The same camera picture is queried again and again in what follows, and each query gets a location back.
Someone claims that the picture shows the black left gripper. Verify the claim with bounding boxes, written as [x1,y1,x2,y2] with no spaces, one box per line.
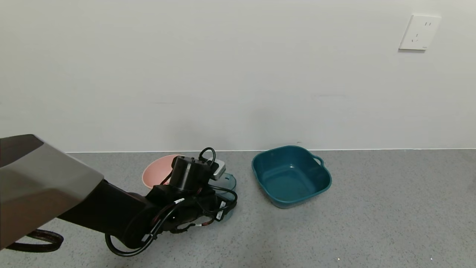
[210,193,237,222]

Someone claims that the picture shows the transparent ribbed blue-tinted cup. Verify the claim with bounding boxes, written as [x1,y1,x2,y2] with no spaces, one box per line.
[212,173,237,224]

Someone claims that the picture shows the pink plastic bowl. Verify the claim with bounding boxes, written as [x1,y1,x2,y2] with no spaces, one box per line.
[142,154,185,189]

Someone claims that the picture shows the teal square plastic basin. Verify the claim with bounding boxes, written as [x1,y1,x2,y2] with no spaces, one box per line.
[252,146,332,209]

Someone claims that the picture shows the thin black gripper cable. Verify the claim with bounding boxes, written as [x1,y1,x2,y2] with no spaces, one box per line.
[208,187,238,217]

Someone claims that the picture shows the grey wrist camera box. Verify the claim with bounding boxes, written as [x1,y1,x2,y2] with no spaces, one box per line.
[208,159,226,181]

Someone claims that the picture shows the short black camera cable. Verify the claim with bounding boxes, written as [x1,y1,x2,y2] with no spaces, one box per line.
[199,147,217,165]

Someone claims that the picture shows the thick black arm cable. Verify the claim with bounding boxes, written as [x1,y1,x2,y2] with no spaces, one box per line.
[105,199,186,257]

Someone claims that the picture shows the black strap loop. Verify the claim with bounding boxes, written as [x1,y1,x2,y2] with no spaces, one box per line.
[6,230,64,253]

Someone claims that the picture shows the white wall socket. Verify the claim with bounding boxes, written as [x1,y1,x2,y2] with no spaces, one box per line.
[398,15,441,51]

